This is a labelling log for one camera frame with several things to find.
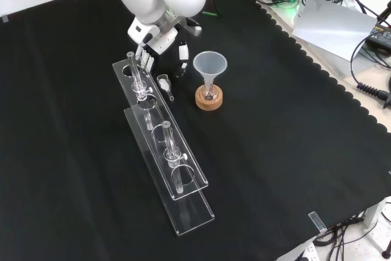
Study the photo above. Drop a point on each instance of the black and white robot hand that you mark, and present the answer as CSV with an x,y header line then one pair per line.
x,y
165,39

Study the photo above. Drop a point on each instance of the clear glass weighing funnel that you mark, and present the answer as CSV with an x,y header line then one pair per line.
x,y
164,84

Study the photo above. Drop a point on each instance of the translucent plastic funnel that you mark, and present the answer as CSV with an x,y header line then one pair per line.
x,y
210,63

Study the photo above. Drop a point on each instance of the clear acrylic funnel stand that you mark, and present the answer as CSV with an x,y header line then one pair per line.
x,y
171,151

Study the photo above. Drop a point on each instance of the small round-bottom glass flask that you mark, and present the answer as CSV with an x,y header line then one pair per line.
x,y
209,94

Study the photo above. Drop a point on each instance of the black cloth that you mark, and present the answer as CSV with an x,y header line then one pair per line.
x,y
275,135

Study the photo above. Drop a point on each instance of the grey tape piece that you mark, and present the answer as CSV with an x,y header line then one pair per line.
x,y
4,18

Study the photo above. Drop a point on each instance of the pale board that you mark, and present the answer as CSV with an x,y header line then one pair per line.
x,y
333,25

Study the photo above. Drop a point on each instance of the black power adapter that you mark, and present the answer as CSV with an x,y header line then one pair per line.
x,y
380,37

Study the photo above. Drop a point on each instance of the clear cloth clip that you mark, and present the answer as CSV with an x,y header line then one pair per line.
x,y
317,222

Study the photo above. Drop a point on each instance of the white power strip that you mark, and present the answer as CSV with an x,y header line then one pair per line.
x,y
307,252

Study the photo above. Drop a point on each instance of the white table leg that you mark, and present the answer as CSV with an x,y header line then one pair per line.
x,y
373,214

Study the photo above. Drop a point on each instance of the black bracket silver wrist camera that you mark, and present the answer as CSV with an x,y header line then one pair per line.
x,y
195,30

